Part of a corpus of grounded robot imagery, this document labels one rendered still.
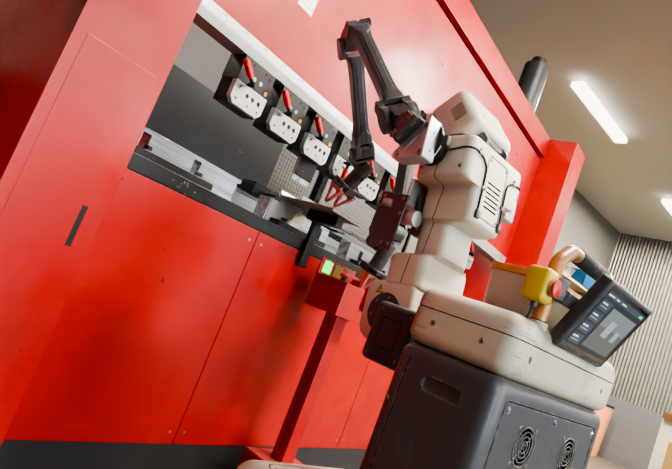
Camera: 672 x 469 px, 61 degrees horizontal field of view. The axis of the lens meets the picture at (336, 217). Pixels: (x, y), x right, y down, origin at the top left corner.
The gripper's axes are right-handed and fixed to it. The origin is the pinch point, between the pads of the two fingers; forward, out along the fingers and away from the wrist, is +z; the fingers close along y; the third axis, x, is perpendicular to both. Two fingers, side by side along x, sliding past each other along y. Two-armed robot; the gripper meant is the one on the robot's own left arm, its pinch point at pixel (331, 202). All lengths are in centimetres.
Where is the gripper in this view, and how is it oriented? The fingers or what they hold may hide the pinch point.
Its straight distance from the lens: 211.1
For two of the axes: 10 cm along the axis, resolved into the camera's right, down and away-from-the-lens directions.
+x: 4.7, 6.3, -6.1
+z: -6.9, 7.0, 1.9
